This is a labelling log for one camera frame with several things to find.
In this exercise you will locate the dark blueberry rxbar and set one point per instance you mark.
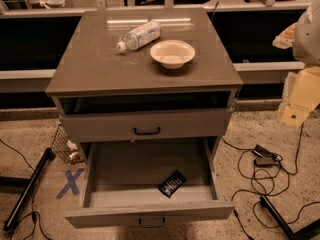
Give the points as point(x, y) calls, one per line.
point(172, 184)

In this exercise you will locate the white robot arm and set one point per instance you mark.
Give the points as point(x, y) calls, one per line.
point(301, 91)

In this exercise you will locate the grey drawer cabinet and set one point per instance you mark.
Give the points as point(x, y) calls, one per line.
point(93, 77)

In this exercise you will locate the open middle drawer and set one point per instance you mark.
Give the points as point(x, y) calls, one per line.
point(121, 183)

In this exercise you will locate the white paper bowl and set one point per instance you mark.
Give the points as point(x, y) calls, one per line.
point(172, 54)

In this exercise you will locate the clear plastic water bottle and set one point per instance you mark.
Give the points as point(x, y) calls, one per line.
point(140, 36)

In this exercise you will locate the blue tape cross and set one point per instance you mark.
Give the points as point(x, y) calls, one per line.
point(71, 184)

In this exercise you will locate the black power adapter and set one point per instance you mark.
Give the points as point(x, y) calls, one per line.
point(263, 156)

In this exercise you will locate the black left stand leg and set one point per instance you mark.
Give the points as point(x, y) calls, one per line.
point(12, 220)

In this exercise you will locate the black stand leg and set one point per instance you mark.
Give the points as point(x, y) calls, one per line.
point(12, 220)
point(306, 233)

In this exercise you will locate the black right stand leg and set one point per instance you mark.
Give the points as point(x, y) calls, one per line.
point(306, 233)

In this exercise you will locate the black upper drawer handle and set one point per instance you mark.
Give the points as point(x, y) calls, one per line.
point(146, 132)

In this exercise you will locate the black drawer handle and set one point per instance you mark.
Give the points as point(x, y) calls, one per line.
point(146, 132)
point(152, 222)

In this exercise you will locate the wire mesh waste basket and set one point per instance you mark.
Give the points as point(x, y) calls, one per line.
point(65, 148)

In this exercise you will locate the black middle drawer handle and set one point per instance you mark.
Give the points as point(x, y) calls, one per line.
point(152, 222)

